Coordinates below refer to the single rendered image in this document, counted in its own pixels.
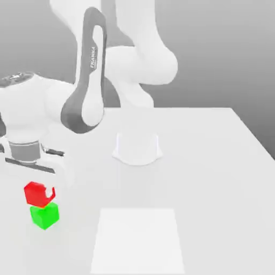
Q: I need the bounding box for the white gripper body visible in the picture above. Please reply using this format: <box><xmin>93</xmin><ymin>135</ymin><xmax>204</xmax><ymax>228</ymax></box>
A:
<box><xmin>0</xmin><ymin>157</ymin><xmax>75</xmax><ymax>187</ymax></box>

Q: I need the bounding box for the small red cube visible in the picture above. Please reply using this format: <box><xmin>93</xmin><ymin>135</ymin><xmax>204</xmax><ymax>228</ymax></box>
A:
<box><xmin>23</xmin><ymin>181</ymin><xmax>56</xmax><ymax>208</ymax></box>

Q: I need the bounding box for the small green cube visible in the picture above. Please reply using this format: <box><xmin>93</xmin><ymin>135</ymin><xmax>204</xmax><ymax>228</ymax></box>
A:
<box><xmin>29</xmin><ymin>202</ymin><xmax>60</xmax><ymax>231</ymax></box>

